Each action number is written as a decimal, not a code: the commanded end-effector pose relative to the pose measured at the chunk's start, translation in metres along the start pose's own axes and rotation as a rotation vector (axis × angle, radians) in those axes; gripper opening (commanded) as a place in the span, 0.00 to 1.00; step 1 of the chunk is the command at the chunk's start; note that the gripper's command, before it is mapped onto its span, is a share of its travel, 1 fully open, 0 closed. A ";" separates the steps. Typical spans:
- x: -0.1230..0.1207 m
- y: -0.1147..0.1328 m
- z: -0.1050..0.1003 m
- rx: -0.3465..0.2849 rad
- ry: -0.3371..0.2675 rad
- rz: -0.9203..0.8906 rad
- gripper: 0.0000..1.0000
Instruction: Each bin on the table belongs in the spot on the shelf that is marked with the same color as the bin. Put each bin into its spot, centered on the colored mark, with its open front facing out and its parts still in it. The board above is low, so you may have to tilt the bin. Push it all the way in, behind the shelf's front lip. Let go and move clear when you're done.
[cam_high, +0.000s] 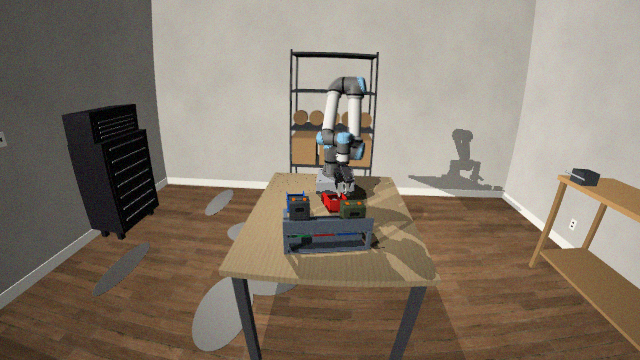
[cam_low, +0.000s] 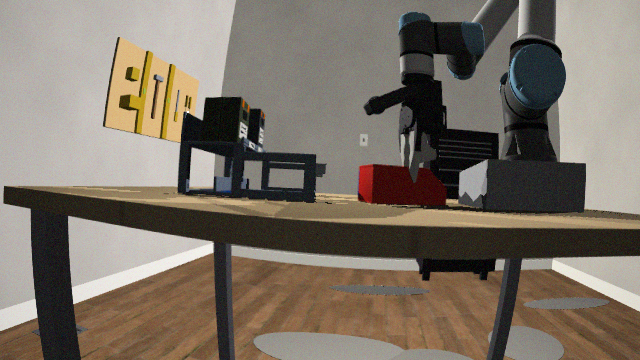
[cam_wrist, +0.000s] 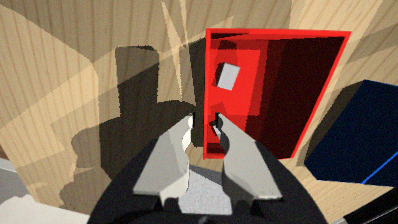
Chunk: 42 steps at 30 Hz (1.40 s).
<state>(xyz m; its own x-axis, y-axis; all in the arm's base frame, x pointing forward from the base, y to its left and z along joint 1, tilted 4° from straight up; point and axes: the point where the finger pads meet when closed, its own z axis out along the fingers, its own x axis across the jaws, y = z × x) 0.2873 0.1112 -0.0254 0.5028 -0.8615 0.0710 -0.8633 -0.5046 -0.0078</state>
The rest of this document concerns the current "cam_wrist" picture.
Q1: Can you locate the blue bin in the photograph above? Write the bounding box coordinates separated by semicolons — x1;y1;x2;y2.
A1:
305;80;398;187

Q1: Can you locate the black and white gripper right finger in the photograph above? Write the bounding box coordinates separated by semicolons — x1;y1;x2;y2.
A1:
215;112;328;224

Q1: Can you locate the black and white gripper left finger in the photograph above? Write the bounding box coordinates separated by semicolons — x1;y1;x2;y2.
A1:
86;112;195;224

